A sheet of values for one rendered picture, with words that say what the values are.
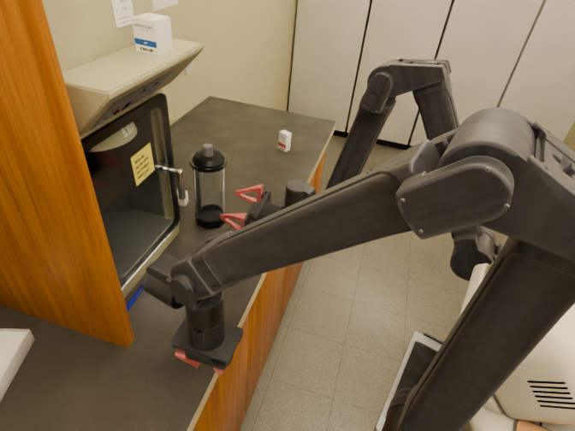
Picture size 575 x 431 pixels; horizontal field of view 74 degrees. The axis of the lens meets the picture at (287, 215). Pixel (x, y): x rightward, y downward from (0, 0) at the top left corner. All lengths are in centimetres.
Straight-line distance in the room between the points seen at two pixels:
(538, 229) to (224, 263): 32
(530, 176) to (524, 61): 352
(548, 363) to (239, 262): 38
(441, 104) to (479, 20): 294
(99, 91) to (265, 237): 38
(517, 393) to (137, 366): 72
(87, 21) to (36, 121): 22
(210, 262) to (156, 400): 49
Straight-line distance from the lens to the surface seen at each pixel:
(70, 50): 77
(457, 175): 26
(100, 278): 82
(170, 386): 92
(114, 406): 93
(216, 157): 112
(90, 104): 69
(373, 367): 211
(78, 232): 76
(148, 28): 82
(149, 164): 98
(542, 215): 29
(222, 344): 66
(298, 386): 198
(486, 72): 376
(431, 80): 72
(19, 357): 103
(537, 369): 58
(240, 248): 44
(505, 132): 29
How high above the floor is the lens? 174
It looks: 38 degrees down
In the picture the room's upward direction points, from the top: 6 degrees clockwise
